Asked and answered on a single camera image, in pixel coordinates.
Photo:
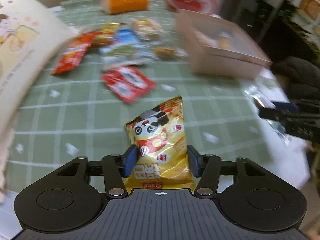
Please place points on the red white snack packet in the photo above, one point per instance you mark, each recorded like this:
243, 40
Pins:
128, 84

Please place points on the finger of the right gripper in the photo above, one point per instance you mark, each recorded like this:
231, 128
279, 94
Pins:
285, 104
273, 114

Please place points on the red spicy snack packet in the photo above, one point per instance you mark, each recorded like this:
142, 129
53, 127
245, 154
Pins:
74, 53

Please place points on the cream cartoon canvas bag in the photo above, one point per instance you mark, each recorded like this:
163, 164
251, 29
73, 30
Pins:
31, 35

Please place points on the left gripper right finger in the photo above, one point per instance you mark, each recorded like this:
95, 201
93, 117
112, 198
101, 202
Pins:
207, 168

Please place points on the blue seaweed snack bag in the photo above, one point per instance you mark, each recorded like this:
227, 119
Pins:
126, 49

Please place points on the round cake clear wrapper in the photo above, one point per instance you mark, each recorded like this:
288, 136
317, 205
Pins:
146, 29

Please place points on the pink cardboard box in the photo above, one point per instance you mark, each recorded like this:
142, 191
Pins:
219, 47

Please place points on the green grid tablecloth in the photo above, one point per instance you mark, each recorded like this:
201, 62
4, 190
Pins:
64, 117

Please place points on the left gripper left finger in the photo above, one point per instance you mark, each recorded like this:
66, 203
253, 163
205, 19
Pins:
117, 167

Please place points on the yellow panda snack bag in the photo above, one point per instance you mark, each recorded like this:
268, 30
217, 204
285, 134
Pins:
159, 134

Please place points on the small brown pastry packet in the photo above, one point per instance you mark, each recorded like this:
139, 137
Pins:
169, 53

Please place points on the black jacket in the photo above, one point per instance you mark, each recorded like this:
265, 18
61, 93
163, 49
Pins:
298, 77

